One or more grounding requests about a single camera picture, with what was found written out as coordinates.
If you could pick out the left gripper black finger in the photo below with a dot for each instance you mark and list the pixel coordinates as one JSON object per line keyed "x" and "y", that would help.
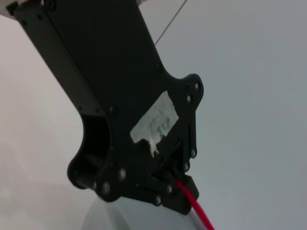
{"x": 163, "y": 194}
{"x": 193, "y": 134}

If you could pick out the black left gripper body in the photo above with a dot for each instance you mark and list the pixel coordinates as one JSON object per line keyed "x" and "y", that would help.
{"x": 108, "y": 83}

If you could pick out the clear document bag red zipper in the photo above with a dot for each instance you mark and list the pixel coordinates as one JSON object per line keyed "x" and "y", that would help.
{"x": 199, "y": 210}

